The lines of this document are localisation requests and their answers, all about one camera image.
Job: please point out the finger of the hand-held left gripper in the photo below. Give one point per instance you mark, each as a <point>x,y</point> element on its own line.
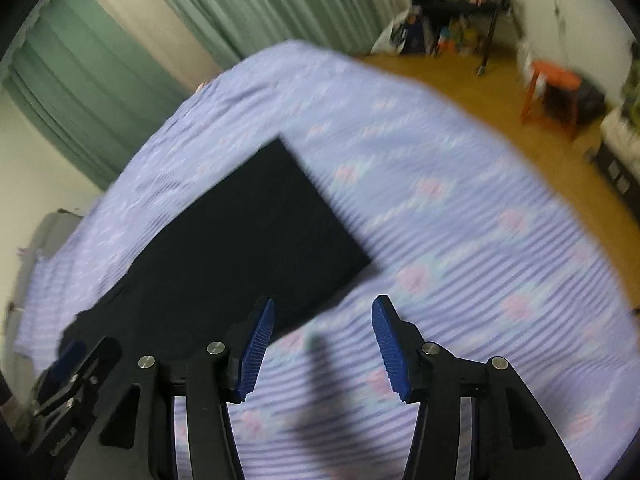
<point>100,360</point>
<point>67,360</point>

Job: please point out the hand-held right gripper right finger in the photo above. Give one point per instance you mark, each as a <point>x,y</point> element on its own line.
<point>392,355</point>

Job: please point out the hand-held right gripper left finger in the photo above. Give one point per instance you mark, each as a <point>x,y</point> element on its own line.
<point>257,350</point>

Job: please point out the black pants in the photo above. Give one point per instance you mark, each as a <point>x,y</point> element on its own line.
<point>240,240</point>

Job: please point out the grey padded headboard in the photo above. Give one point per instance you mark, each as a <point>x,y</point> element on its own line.
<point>47,237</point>

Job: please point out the purple striped bed cover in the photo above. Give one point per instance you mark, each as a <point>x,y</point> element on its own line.
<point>450,240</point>

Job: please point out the dark wooden rack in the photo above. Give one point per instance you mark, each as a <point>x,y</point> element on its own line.
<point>617,175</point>

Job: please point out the white cloth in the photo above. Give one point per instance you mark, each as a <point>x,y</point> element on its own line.
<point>620,132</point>

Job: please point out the black bag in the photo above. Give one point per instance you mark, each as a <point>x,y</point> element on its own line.
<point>587,102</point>

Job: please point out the orange stool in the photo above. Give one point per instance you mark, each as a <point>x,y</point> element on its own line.
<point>552,77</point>

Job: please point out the small white plastic bag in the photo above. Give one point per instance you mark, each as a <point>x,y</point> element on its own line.
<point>526,62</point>

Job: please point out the colourful toys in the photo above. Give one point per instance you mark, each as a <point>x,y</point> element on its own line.
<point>457,37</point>

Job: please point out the beige sheer curtain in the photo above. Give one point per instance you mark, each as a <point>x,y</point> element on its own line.
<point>145,20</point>

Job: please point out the black chair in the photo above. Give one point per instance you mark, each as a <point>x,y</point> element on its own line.
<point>475,10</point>

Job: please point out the green clothing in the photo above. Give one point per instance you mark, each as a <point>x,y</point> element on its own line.
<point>631,87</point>

